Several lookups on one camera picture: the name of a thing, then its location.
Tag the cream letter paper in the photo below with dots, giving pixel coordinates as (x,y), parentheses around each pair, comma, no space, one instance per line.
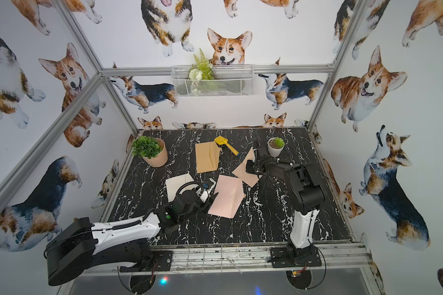
(250,179)

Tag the fern and white flower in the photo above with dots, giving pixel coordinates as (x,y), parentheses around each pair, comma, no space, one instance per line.
(201,75)

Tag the white cream envelope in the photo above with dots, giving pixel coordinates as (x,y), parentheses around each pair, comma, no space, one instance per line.
(174,183)

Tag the pink envelope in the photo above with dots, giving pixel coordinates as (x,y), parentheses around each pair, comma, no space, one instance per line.
(230,194)

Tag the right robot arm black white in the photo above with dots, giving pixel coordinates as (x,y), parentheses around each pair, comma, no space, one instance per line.
(306,195)

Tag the small plant in white pot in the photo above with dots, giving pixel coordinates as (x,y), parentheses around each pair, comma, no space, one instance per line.
(275,146)

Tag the white wire wall basket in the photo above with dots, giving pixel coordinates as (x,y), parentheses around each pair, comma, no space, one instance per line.
(218,81)

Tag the green plant in terracotta pot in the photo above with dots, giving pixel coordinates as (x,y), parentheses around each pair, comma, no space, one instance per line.
(152,150)

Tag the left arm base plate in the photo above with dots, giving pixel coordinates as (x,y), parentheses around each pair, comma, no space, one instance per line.
(156,261)

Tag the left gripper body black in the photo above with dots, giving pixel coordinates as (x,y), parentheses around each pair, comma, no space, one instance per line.
(199,197)

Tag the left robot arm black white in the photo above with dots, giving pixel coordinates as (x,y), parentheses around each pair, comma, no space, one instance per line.
(85,244)

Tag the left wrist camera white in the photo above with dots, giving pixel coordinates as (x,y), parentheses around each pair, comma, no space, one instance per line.
(208,186)

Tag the brown kraft envelope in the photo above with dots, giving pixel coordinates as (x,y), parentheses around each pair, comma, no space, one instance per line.
(207,156)

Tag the yellow toy shovel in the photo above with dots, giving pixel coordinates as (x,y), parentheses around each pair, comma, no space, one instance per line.
(224,142)

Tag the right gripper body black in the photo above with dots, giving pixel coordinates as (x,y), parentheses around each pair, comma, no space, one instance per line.
(257,164)

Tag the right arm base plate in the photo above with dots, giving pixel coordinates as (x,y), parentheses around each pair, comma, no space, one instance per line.
(289,256)

